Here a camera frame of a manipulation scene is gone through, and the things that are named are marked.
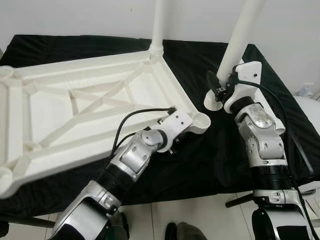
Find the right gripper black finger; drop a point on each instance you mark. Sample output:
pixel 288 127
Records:
pixel 213 82

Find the grey robot right foot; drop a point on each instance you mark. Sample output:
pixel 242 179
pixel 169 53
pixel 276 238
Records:
pixel 186 231

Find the black table cloth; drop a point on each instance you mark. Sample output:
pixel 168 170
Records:
pixel 210 160

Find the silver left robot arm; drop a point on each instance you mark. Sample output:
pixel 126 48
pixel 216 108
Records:
pixel 130 155

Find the grey robot left foot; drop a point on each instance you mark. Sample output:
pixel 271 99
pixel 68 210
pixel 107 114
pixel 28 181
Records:
pixel 119 227

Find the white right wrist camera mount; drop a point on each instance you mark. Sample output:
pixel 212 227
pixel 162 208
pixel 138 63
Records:
pixel 247 75

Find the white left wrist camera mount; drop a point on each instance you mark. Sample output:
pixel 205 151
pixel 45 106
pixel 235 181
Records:
pixel 176 122

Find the small white wall device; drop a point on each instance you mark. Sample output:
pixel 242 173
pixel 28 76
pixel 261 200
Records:
pixel 307 89

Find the grey robot foot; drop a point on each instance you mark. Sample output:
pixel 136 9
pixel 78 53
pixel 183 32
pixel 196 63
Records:
pixel 186 231
pixel 119 227

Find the white plastic table top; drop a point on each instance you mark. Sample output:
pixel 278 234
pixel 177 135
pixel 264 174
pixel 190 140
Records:
pixel 45 115

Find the white plastic table leg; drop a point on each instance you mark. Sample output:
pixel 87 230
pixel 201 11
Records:
pixel 280 127
pixel 240 35
pixel 159 25

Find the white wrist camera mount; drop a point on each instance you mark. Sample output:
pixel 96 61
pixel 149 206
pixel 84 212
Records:
pixel 247 75
pixel 176 122

